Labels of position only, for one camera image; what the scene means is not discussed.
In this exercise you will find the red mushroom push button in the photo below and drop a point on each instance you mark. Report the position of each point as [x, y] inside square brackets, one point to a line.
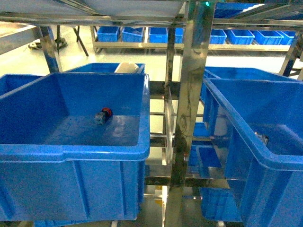
[103, 116]

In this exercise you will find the white object in rear bin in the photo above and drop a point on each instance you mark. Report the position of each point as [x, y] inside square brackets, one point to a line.
[127, 67]

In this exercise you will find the rear blue bin behind left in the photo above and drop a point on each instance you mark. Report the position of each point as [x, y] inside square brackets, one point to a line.
[107, 68]

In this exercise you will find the stainless steel left rack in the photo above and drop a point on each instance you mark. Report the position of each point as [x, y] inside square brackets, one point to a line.
[197, 16]

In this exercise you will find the upper left blue rack bin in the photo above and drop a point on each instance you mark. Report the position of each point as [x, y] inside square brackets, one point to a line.
[57, 163]

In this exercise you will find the blue rack bin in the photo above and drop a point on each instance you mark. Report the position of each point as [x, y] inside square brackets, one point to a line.
[57, 163]
[266, 181]

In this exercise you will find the upper right blue rack bin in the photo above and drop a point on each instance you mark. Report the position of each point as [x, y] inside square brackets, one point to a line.
[266, 181]

